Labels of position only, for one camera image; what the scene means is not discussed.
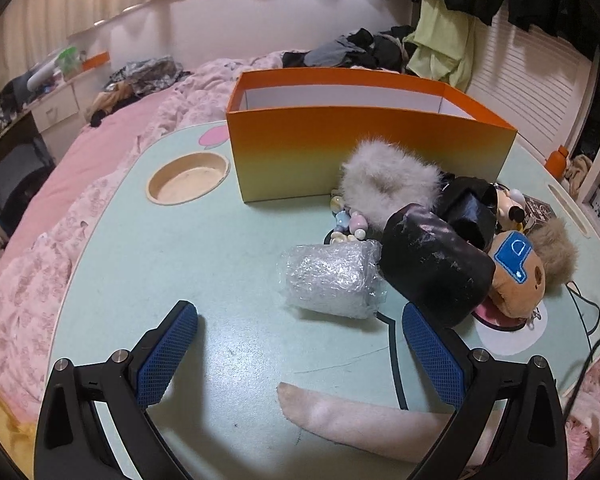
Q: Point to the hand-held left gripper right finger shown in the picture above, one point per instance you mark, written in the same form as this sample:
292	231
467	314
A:
435	355

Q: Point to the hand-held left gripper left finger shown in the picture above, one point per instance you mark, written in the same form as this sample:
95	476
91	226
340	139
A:
167	355

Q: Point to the worn black leather pouch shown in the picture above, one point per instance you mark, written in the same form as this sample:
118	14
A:
430	260

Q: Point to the brown plush toy blue patch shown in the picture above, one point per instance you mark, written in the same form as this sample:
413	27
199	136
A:
520	280

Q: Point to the bubble wrap bundle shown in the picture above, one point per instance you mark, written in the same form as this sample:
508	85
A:
330	277

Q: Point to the pastel bead charm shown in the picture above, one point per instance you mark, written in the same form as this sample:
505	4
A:
347	220

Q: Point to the grey fluffy item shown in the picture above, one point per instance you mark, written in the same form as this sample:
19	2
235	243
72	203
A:
385	185

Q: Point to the orange cardboard box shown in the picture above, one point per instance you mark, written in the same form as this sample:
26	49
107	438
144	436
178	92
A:
290	160

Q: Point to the pale pink sock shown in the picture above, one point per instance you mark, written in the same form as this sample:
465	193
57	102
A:
370	420

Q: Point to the pink fuzzy blanket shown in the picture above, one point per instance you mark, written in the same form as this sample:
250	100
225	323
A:
595	410

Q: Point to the pink bed quilt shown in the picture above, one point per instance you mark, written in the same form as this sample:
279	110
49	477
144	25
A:
55	220

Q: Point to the yellow cloth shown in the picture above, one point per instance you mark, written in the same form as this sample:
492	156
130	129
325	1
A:
0	420

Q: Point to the orange bottle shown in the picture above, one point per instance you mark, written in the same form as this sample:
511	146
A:
557	160

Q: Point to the black chair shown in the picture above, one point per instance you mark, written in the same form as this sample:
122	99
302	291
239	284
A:
15	180

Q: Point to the beige cloth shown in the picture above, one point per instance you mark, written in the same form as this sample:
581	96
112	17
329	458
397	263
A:
580	170

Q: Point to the tan garment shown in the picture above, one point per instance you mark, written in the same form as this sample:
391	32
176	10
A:
110	102

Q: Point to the white drawer cabinet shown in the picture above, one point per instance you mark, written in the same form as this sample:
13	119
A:
55	107

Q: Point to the patterned clothes pile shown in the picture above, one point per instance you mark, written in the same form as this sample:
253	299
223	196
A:
145	72

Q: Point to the white louvred door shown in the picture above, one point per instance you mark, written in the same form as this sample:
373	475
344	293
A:
525	85

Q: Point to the small orange box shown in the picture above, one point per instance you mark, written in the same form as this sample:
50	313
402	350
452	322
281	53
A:
96	60

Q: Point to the white cylinder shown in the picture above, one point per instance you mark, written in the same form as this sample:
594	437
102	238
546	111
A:
40	75

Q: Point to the light green garment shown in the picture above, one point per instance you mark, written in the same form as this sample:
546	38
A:
440	45

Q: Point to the green bottle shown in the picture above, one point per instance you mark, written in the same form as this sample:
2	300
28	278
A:
67	57

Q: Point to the pile of dark clothes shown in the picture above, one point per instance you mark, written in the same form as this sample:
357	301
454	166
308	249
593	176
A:
350	50

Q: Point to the cream curtain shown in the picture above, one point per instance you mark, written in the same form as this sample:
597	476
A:
80	0

